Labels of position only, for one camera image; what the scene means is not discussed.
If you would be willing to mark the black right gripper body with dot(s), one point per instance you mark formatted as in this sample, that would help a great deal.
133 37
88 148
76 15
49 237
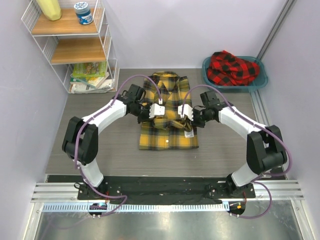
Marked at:
199 117

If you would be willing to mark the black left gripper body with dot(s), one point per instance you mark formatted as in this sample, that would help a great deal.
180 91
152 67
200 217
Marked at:
144 113

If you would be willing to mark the yellow plaid long sleeve shirt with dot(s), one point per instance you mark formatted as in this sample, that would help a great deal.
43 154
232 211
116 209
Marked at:
169 132

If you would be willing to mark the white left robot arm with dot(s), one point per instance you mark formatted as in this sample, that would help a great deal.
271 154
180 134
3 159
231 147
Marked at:
81 140

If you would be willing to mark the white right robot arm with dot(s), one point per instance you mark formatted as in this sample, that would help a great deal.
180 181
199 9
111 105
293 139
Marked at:
264 148

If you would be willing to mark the red plaid long sleeve shirt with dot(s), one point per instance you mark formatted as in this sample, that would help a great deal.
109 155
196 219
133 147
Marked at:
228 70

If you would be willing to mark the stack of books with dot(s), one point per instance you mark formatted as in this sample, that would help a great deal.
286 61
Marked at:
92 85

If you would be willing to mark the teal plastic basket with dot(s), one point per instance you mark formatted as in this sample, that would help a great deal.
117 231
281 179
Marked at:
259 82

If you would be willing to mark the green picture book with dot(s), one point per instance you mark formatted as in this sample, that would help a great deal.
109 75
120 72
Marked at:
89 69

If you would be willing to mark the blue lidded jar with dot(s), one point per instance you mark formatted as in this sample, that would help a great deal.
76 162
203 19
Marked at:
83 13

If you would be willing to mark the yellow plastic bottle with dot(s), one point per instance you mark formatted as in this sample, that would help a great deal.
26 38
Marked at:
50 8

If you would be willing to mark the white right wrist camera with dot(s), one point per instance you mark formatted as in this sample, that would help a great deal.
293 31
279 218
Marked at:
185 111

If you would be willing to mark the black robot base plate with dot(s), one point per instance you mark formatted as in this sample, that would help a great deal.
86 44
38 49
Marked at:
147 190

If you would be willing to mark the white wire shelf rack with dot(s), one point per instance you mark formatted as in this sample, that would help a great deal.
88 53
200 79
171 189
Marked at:
65 42

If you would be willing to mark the white slotted cable duct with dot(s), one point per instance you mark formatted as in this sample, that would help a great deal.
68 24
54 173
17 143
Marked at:
95 207

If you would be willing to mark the aluminium frame rail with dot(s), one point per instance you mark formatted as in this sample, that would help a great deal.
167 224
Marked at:
281 18

